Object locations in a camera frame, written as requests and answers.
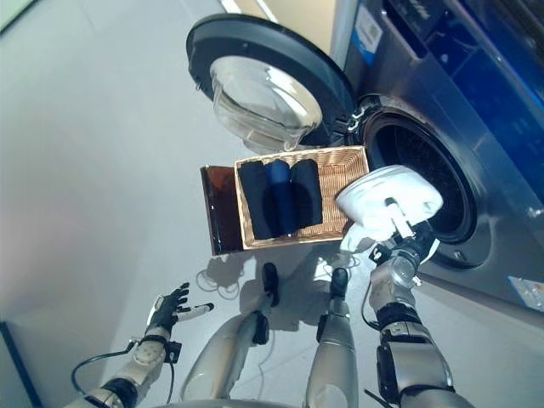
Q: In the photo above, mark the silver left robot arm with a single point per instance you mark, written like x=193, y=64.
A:
x=140, y=361

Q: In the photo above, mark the blue white rectangular sticker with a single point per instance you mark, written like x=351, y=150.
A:
x=367, y=30

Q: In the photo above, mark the grey robot torso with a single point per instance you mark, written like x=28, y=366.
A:
x=242, y=404

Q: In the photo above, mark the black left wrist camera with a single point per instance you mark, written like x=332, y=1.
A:
x=172, y=352

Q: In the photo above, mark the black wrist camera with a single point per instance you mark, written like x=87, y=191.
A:
x=379, y=256
x=172, y=352

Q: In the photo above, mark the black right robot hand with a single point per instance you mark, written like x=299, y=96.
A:
x=421, y=240

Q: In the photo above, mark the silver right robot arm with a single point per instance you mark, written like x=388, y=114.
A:
x=404, y=353

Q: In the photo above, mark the brown translucent stool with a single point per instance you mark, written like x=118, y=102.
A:
x=221, y=204

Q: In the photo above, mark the rectangular wicker laundry basket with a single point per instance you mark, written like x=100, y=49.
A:
x=340, y=170

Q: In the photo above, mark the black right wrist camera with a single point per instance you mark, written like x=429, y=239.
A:
x=379, y=256

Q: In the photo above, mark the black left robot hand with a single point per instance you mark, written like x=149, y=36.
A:
x=163, y=312

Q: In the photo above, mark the blue white energy label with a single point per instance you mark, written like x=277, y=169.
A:
x=527, y=293

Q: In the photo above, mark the black garment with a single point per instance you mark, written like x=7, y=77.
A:
x=255, y=200
x=308, y=187

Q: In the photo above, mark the silver left robot leg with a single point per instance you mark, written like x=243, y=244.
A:
x=225, y=348

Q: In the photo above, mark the grey front-load washing machine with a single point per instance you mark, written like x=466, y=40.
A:
x=467, y=127

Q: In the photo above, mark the silver robot leg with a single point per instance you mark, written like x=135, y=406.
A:
x=336, y=353
x=225, y=348

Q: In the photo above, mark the round black washer door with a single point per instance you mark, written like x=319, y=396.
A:
x=263, y=55

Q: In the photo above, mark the white garment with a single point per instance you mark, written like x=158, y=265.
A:
x=382, y=187

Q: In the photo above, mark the silver right robot leg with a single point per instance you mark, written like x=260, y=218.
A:
x=336, y=353

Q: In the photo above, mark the blue garment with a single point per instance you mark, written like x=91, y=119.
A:
x=282, y=187

